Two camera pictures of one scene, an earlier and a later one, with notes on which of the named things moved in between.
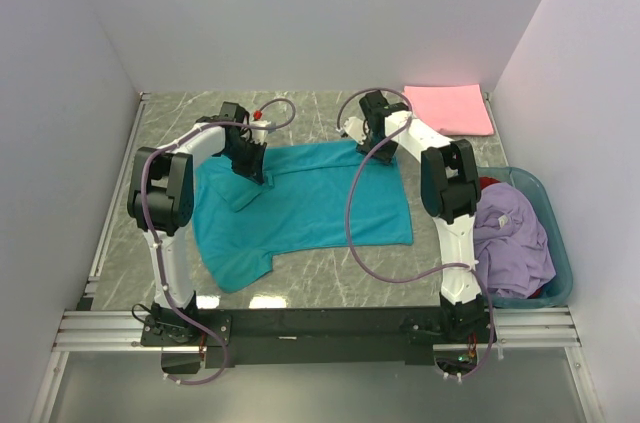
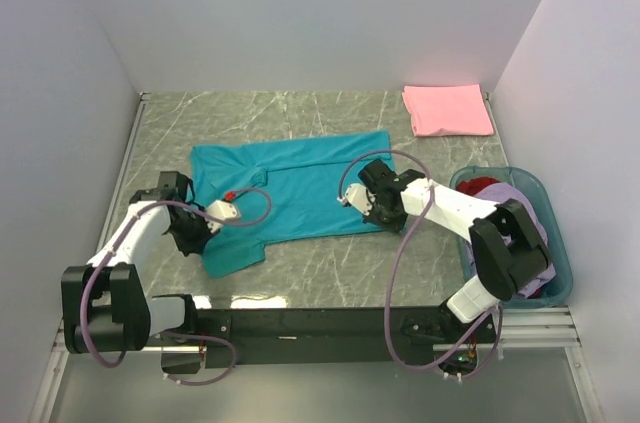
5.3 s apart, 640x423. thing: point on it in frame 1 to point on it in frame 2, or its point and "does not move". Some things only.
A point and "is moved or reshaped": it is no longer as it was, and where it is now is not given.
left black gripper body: (244, 147) to (190, 231)
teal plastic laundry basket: (561, 287) does not move
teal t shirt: (238, 225) is moved or reshaped
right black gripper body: (370, 143) to (394, 221)
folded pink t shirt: (454, 109) does not move
